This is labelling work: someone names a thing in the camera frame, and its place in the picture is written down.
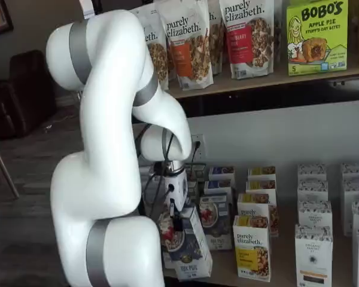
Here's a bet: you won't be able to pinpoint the blue white cereal box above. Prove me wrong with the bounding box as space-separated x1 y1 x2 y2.
157 204 214 282
199 193 233 251
203 179 236 199
208 166 236 183

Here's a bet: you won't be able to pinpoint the granola bag red label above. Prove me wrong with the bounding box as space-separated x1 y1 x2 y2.
218 0 275 80

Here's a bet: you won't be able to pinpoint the dark brown armchair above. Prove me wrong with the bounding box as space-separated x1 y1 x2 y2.
0 50 58 140

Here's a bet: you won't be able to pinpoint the dark framed picture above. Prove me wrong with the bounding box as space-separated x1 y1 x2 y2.
0 0 14 40

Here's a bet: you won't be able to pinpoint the grey chair wooden legs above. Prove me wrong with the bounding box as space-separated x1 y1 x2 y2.
0 133 20 200

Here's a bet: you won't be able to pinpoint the granola bag blue label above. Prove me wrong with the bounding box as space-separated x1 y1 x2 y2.
128 7 170 91

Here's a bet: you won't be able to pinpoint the green Bobo's apple pie box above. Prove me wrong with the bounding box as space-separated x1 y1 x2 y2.
286 0 349 77

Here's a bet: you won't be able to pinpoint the yellow white granola box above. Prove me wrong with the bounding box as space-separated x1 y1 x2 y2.
247 166 276 183
232 215 272 282
245 180 278 207
237 193 280 237

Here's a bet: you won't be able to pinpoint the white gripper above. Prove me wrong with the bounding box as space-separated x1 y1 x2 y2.
163 170 188 233

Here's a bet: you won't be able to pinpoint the black metal shelf frame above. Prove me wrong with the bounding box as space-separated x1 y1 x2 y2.
91 0 359 218

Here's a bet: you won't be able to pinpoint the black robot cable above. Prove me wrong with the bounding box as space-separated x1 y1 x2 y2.
142 130 181 221

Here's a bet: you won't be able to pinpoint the white wall outlet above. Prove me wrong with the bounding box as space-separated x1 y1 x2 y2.
191 133 206 161

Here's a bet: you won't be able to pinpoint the black plug with cord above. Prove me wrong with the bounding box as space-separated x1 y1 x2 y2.
185 140 208 181

